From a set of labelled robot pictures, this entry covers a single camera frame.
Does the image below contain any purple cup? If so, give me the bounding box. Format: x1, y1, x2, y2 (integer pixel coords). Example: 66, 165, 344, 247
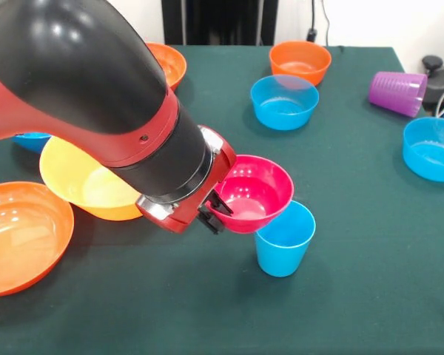
367, 71, 428, 118

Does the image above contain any blue cup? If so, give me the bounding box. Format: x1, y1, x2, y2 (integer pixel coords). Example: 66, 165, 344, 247
254, 200, 317, 278

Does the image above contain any large blue bowl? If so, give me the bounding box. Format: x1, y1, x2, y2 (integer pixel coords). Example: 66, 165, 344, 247
11, 132, 53, 155

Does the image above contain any small pink bowl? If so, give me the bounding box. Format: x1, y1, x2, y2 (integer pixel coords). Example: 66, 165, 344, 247
213, 154, 295, 236

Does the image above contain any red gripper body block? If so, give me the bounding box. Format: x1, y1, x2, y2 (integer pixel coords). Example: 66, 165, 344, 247
135, 124, 238, 235

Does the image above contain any small blue bowl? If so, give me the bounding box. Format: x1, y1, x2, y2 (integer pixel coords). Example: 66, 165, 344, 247
249, 74, 320, 131
402, 116, 444, 183

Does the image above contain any black cable with plug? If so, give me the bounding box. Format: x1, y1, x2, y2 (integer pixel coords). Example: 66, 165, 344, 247
305, 0, 331, 47

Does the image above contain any large yellow-orange bowl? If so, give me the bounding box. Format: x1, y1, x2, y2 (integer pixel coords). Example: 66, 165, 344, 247
38, 135, 146, 222

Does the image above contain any large orange bowl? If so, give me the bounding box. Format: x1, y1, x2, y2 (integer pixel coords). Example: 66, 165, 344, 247
145, 41, 188, 93
0, 180, 75, 298

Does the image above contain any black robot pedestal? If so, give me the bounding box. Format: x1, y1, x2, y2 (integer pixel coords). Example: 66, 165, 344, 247
161, 0, 279, 46

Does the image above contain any dark green table cloth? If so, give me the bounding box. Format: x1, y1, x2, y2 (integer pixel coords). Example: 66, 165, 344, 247
0, 42, 444, 355

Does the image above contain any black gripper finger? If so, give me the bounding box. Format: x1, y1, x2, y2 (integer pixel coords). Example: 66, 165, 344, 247
197, 204, 223, 236
208, 191, 234, 217

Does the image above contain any small orange bowl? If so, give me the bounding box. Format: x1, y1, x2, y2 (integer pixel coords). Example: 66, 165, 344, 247
269, 40, 333, 87

